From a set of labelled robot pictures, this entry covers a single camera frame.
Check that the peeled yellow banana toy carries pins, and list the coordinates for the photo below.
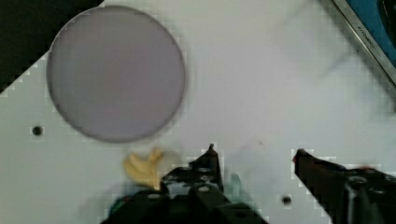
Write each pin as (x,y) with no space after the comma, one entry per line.
(144,171)

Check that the round lilac plate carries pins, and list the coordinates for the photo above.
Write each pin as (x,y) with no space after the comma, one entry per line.
(115,74)

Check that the silver toaster oven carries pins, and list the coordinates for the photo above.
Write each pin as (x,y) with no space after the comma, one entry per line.
(372,25)

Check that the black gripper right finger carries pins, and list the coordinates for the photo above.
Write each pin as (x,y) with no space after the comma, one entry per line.
(349,196)

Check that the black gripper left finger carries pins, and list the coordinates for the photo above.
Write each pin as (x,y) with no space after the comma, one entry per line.
(187,195)

